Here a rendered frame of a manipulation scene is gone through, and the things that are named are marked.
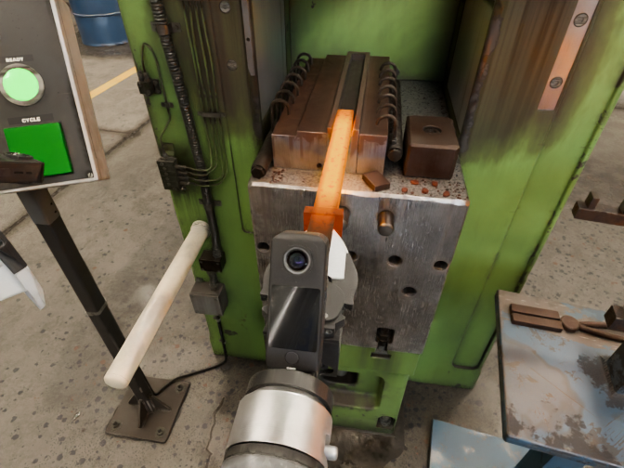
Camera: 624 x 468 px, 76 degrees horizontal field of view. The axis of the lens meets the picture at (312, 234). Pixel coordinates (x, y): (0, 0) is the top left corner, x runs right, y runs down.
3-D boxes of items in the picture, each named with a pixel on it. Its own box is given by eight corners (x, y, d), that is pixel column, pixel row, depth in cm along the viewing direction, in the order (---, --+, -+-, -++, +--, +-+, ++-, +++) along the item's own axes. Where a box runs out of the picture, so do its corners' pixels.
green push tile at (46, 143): (71, 172, 61) (58, 122, 59) (16, 179, 59) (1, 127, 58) (75, 172, 63) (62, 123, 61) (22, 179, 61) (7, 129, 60)
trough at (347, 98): (357, 136, 68) (358, 129, 67) (327, 135, 69) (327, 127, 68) (369, 58, 99) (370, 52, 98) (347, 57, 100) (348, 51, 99)
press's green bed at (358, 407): (394, 437, 126) (421, 354, 95) (278, 420, 130) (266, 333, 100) (394, 301, 167) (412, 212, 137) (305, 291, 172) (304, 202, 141)
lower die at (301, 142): (383, 175, 72) (388, 131, 66) (273, 166, 74) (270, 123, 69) (385, 87, 103) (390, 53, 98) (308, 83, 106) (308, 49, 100)
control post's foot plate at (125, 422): (167, 446, 124) (160, 434, 118) (100, 435, 127) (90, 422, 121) (193, 382, 140) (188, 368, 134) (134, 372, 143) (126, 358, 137)
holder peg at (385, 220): (393, 238, 68) (395, 226, 66) (376, 236, 68) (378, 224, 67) (393, 222, 71) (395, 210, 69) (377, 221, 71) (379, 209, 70)
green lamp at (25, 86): (35, 104, 58) (21, 73, 55) (6, 102, 59) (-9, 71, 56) (49, 96, 60) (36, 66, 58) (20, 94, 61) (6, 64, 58)
